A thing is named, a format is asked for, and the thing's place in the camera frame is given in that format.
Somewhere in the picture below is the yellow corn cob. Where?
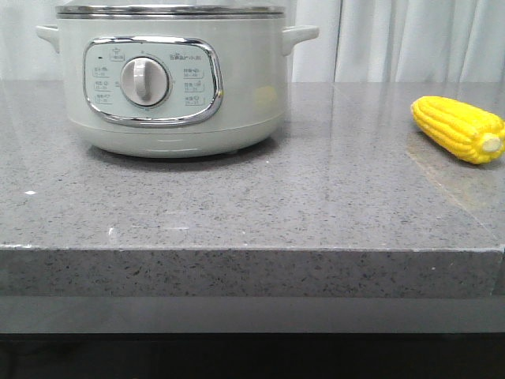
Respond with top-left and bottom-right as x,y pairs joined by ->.
411,96 -> 504,164

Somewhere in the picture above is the glass pot lid gold knob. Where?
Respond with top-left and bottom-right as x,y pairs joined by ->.
55,1 -> 285,16

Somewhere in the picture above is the pale green electric cooking pot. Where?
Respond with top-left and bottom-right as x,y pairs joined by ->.
36,14 -> 319,158

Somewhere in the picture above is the white pleated curtain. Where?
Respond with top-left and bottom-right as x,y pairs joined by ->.
1,1 -> 504,82

